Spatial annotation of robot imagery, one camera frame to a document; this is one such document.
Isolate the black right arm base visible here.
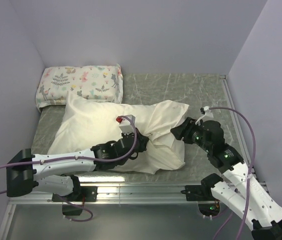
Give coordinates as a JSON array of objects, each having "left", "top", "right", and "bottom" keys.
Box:
[{"left": 181, "top": 173, "right": 224, "bottom": 219}]

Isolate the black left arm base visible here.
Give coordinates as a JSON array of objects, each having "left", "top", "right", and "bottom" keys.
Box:
[{"left": 51, "top": 186, "right": 98, "bottom": 218}]

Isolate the aluminium front mounting rail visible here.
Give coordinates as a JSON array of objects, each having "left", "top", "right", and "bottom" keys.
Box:
[{"left": 8, "top": 182, "right": 216, "bottom": 205}]

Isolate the animal print patterned pillow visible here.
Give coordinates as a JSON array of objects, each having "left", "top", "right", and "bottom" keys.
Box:
[{"left": 35, "top": 64, "right": 123, "bottom": 111}]

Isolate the aluminium right side rail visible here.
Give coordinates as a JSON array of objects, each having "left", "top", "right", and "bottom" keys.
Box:
[{"left": 219, "top": 74, "right": 273, "bottom": 201}]

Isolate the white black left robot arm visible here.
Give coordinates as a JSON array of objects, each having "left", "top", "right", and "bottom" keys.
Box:
[{"left": 6, "top": 133, "right": 149, "bottom": 201}]

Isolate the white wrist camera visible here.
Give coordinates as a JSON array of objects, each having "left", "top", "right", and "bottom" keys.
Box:
[
  {"left": 116, "top": 114, "right": 135, "bottom": 135},
  {"left": 200, "top": 106, "right": 214, "bottom": 119}
]

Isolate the cream satin pillowcase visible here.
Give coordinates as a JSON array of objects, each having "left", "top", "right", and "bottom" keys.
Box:
[{"left": 47, "top": 90, "right": 190, "bottom": 175}]

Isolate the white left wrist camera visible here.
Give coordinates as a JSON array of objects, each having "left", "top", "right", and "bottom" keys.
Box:
[{"left": 116, "top": 114, "right": 135, "bottom": 135}]

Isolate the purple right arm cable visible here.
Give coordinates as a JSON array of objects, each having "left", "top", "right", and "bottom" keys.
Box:
[{"left": 212, "top": 106, "right": 256, "bottom": 240}]

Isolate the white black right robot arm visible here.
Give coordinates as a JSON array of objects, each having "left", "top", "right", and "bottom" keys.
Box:
[{"left": 171, "top": 117, "right": 282, "bottom": 240}]

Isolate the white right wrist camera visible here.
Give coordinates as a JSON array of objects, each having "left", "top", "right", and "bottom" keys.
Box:
[{"left": 200, "top": 106, "right": 214, "bottom": 119}]

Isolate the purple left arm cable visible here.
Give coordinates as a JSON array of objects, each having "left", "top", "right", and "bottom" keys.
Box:
[{"left": 0, "top": 115, "right": 138, "bottom": 223}]

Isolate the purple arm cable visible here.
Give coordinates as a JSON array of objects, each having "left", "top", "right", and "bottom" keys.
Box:
[
  {"left": 212, "top": 106, "right": 256, "bottom": 240},
  {"left": 0, "top": 115, "right": 138, "bottom": 223}
]

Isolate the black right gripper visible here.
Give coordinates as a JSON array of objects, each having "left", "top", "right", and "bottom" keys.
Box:
[{"left": 170, "top": 116, "right": 212, "bottom": 153}]

